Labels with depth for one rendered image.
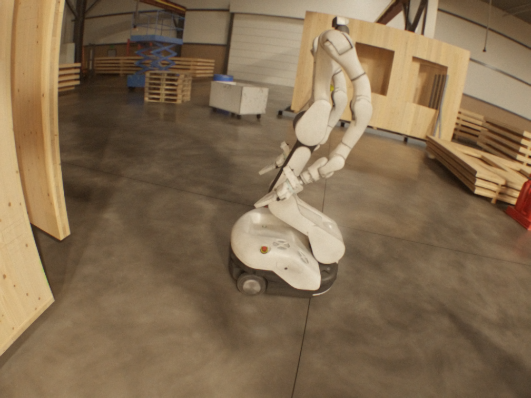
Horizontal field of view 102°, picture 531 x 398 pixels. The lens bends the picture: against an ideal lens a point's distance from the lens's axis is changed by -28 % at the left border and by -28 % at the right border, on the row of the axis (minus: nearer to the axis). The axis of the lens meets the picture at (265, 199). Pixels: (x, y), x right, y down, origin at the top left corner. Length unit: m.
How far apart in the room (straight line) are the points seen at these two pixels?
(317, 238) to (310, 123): 0.64
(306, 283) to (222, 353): 0.59
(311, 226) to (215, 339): 0.79
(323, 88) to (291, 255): 0.86
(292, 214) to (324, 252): 0.31
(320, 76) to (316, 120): 0.22
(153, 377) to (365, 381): 0.99
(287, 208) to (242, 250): 0.33
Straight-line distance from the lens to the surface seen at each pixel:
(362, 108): 1.31
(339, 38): 1.30
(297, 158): 1.54
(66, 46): 15.77
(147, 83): 9.04
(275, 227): 1.88
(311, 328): 1.69
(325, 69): 1.49
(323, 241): 1.70
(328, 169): 1.36
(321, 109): 1.45
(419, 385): 1.69
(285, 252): 1.56
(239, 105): 6.61
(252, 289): 1.72
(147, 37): 11.73
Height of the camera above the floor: 1.24
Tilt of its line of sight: 25 degrees down
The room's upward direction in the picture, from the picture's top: 8 degrees clockwise
